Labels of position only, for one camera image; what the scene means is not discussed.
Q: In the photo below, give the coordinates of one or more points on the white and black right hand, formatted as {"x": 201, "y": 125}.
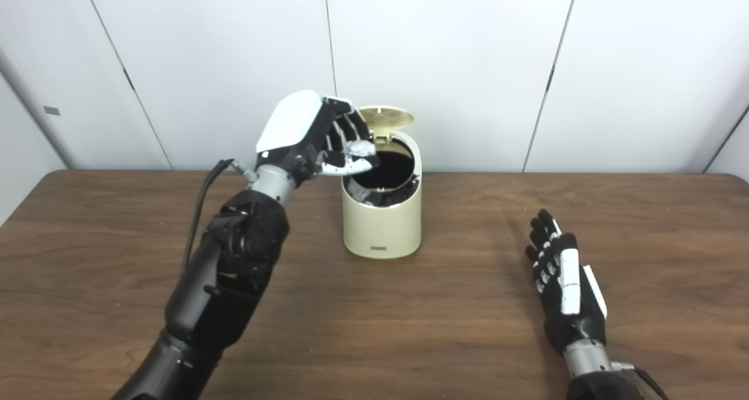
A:
{"x": 570, "y": 295}

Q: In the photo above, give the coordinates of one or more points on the white and black left hand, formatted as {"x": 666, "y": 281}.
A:
{"x": 289, "y": 125}

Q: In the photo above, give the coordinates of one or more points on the white paper ball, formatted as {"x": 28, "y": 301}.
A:
{"x": 358, "y": 148}

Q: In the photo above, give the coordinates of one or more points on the round cream bin lid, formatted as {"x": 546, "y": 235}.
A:
{"x": 389, "y": 117}

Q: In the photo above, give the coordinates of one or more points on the cream-colored bin body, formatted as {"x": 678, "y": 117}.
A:
{"x": 383, "y": 230}

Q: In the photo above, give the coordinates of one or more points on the black bin liner bag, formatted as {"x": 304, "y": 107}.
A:
{"x": 392, "y": 172}

